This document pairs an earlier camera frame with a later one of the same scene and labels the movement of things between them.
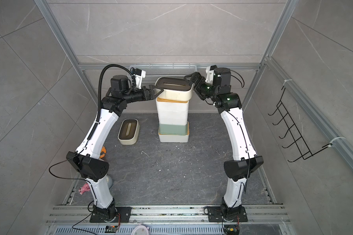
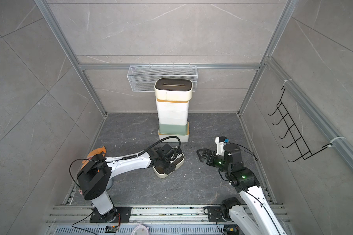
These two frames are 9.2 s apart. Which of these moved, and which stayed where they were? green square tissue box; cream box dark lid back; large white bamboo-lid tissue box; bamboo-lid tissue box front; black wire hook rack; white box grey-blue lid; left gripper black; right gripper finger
Moved: cream box dark lid back; right gripper finger; left gripper black
Stayed: large white bamboo-lid tissue box; black wire hook rack; green square tissue box; bamboo-lid tissue box front; white box grey-blue lid
